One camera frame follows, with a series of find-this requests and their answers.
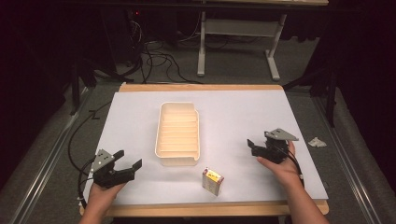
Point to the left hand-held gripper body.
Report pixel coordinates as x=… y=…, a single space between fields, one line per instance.
x=107 y=178

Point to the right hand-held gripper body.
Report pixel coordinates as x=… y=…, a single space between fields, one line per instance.
x=275 y=149

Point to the person's left hand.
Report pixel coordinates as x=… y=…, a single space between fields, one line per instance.
x=101 y=194

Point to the person's right hand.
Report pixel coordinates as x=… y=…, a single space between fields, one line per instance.
x=285 y=171

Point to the white paper sheet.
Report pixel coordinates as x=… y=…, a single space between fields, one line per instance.
x=236 y=124

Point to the crumpled white paper scrap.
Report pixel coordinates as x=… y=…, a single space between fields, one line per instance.
x=317 y=142

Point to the white ribbed plastic tray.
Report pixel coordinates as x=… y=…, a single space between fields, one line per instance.
x=177 y=134

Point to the small yellow and red box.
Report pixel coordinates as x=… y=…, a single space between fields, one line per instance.
x=212 y=181

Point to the black metal stand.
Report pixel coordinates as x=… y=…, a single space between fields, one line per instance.
x=84 y=77
x=327 y=87

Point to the dark device with red light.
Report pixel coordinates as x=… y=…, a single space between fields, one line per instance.
x=136 y=18

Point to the metal floor rail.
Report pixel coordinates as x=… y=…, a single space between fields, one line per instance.
x=348 y=161
x=46 y=161

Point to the white metal table frame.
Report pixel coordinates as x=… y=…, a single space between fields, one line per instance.
x=239 y=28

